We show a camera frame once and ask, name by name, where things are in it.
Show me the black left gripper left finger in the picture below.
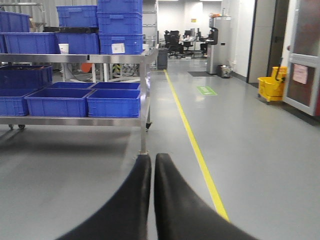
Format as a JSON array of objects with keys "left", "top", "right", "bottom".
[{"left": 59, "top": 155, "right": 152, "bottom": 240}]

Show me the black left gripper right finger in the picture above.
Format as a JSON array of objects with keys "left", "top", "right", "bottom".
[{"left": 154, "top": 153, "right": 254, "bottom": 240}]

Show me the blue bin lower front right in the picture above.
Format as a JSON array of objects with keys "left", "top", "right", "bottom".
[{"left": 86, "top": 89, "right": 141, "bottom": 118}]

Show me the blue bin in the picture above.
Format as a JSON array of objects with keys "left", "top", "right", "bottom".
[
  {"left": 25, "top": 88, "right": 92, "bottom": 117},
  {"left": 0, "top": 88, "right": 38, "bottom": 117},
  {"left": 86, "top": 89, "right": 141, "bottom": 118}
]

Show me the blue bin lower front middle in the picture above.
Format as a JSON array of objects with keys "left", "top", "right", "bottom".
[{"left": 25, "top": 88, "right": 92, "bottom": 117}]

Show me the yellow mop bucket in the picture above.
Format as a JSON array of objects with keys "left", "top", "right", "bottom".
[{"left": 257, "top": 66, "right": 288, "bottom": 104}]

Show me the stainless steel cart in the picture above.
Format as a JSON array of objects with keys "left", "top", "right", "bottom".
[{"left": 0, "top": 47, "right": 159, "bottom": 155}]

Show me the blue bin lower front left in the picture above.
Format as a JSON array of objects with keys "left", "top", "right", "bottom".
[{"left": 0, "top": 88, "right": 38, "bottom": 117}]

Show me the steel water dispenser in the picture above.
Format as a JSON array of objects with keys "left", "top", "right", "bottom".
[{"left": 206, "top": 16, "right": 232, "bottom": 75}]

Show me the stack of blue crates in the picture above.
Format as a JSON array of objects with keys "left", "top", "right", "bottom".
[{"left": 97, "top": 0, "right": 143, "bottom": 55}]

